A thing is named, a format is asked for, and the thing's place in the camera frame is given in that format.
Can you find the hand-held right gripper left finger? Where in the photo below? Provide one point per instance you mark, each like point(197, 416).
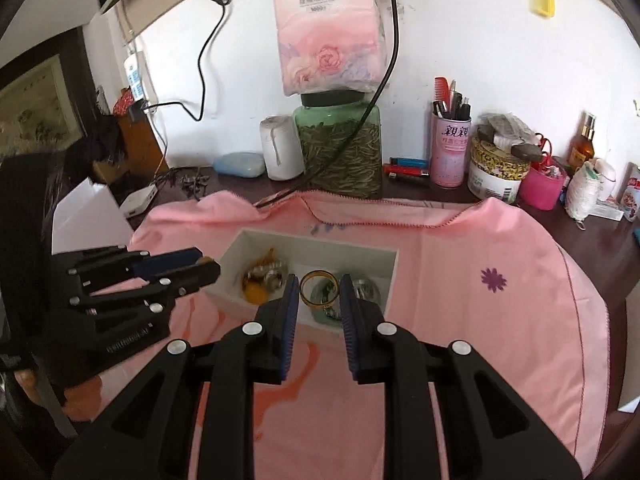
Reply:
point(289, 320)

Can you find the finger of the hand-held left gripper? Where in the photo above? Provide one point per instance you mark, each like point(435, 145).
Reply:
point(200, 275)
point(170, 262)

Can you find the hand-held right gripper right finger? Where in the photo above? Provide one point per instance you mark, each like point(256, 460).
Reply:
point(350, 330)

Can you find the round amber pendant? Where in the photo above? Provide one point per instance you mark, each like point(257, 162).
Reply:
point(252, 294)

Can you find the silver bangle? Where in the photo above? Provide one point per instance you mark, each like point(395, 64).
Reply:
point(370, 287)

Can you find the white cardboard box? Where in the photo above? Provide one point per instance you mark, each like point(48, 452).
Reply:
point(350, 260)

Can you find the green jade bangle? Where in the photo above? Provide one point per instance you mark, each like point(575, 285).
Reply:
point(315, 316)

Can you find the white router box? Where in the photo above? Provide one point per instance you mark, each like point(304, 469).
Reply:
point(140, 201)

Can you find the pile of dark metal clips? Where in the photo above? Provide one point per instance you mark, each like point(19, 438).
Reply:
point(192, 182)

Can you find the white paper board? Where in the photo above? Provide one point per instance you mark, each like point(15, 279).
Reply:
point(92, 215)

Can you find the blue glasses case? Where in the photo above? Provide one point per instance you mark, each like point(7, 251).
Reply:
point(239, 164)

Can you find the pink printed cloth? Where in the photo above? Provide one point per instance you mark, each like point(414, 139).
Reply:
point(475, 335)

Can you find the black plug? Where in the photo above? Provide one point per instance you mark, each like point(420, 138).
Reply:
point(139, 112)

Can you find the green glass jar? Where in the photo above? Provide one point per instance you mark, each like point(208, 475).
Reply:
point(340, 160)

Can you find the blue lighter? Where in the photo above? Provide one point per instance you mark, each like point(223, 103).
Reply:
point(412, 162)

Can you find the framed picture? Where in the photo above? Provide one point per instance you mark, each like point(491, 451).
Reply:
point(35, 110)

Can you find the pink pen cup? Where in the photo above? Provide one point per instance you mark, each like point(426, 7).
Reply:
point(450, 152)

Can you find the yellow patterned tin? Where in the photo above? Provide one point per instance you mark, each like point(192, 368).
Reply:
point(495, 175)

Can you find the pink plastic basket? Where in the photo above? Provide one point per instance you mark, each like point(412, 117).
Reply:
point(542, 187)

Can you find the grey crumpled packet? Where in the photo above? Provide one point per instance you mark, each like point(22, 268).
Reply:
point(505, 127)

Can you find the red comb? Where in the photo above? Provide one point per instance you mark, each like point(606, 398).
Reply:
point(441, 90)

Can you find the red scissors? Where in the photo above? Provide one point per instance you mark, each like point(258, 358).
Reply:
point(544, 147)

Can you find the pink tissue pack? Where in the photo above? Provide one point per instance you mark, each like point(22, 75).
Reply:
point(325, 25)

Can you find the small white box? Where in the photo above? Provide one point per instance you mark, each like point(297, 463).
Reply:
point(610, 211)

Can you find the amber perfume bottle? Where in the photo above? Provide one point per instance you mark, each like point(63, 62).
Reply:
point(582, 147)

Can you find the red white can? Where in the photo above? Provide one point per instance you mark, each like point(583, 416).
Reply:
point(632, 195)

